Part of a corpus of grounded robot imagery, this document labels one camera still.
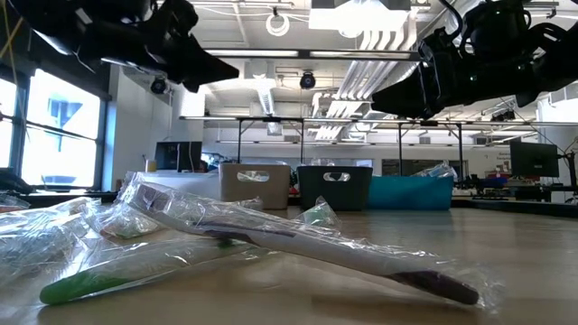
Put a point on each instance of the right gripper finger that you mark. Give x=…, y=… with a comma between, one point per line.
x=402, y=99

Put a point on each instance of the purple toothbrush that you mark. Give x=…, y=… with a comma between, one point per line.
x=336, y=177
x=316, y=250

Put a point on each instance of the green toothbrush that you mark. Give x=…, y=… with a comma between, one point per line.
x=320, y=216
x=126, y=225
x=253, y=176
x=77, y=286

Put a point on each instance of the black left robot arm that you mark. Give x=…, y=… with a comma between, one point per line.
x=68, y=6

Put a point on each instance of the black round ceiling speaker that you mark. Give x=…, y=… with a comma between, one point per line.
x=158, y=86
x=307, y=80

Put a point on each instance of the long ceiling light strip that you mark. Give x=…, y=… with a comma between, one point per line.
x=361, y=54
x=253, y=52

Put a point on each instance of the white ceiling baffles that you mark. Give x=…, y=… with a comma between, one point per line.
x=361, y=77

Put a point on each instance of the black computer monitor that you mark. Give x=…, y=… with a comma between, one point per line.
x=176, y=155
x=535, y=159

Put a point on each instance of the yellow cup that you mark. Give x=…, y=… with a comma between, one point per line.
x=150, y=166

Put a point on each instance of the white ceiling light panel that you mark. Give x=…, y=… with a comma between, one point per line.
x=357, y=18

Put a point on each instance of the white plastic bin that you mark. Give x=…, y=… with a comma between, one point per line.
x=180, y=180

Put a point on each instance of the teal plastic bin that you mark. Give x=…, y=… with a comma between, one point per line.
x=406, y=194

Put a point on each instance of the dark grey plastic bin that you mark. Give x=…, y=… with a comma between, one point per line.
x=357, y=194

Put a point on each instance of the black equipment on desk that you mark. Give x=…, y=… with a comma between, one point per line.
x=496, y=185

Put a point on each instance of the brown cardboard box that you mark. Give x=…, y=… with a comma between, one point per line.
x=120, y=185

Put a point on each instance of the large window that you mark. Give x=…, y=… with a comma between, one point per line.
x=58, y=153

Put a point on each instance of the beige plastic bin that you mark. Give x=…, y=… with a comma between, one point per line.
x=271, y=194

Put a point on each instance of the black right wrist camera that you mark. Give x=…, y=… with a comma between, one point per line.
x=496, y=25

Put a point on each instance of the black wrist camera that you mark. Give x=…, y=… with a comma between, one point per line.
x=178, y=15
x=496, y=25

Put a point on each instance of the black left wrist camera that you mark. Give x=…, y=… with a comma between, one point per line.
x=178, y=15

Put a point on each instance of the white air duct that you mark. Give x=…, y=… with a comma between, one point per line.
x=266, y=97

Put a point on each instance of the black workstation frame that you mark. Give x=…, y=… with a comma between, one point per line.
x=271, y=119

